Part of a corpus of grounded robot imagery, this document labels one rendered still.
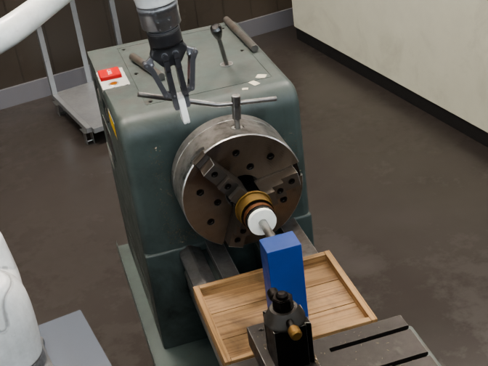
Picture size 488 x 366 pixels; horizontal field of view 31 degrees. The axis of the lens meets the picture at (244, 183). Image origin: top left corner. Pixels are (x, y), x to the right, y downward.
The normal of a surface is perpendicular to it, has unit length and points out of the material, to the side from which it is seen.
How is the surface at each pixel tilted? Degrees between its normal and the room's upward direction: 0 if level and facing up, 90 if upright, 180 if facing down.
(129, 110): 0
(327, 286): 0
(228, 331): 0
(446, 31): 90
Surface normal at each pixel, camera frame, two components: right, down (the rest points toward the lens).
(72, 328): -0.11, -0.86
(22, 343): 0.69, 0.30
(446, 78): -0.89, 0.31
